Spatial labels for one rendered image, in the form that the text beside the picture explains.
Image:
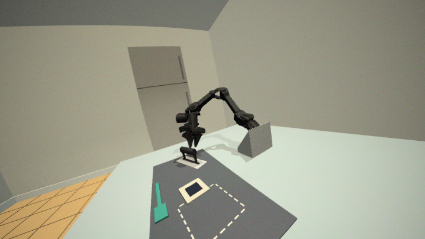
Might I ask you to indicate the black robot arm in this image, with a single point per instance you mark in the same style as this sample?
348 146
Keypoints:
241 118

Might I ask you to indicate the cream square tile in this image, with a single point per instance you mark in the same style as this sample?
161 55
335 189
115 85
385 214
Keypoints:
193 190

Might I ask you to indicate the teal flat spatula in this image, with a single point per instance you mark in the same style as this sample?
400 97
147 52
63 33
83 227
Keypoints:
161 211

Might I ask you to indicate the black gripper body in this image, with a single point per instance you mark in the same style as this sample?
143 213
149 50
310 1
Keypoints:
195 129

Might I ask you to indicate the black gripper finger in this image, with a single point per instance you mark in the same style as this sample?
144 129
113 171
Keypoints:
189 140
196 138

